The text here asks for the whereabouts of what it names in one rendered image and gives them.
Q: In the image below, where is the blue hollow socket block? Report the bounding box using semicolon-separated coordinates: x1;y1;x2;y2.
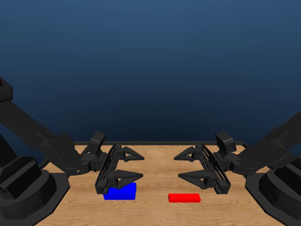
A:
103;182;137;201

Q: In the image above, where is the thin red peg bar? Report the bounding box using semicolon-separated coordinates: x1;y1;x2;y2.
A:
168;193;201;203

